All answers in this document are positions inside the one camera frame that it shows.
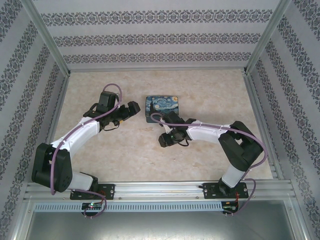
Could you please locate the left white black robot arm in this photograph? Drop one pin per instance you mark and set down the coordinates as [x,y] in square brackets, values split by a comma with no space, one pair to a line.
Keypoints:
[82,132]

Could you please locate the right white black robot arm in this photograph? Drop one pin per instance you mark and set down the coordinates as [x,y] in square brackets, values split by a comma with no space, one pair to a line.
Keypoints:
[207,132]

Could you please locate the starry night print tin box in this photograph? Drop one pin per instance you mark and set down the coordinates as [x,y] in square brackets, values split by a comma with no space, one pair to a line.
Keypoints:
[162,105]

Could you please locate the grey metal sheet panel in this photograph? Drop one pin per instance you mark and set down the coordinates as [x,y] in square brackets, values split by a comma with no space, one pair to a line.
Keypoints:
[160,227]

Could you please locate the green circuit board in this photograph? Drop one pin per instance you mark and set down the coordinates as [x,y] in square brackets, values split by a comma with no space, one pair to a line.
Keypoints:
[230,207]
[92,206]

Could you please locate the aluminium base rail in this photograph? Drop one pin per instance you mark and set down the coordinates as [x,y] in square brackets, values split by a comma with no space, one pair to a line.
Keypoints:
[160,190]

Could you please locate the aluminium side rail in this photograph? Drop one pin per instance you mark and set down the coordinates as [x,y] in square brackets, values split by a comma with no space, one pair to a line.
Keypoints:
[257,107]
[58,107]

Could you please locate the aluminium frame post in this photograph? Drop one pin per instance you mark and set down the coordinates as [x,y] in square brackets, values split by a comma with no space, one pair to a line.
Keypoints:
[47,37]
[265,37]

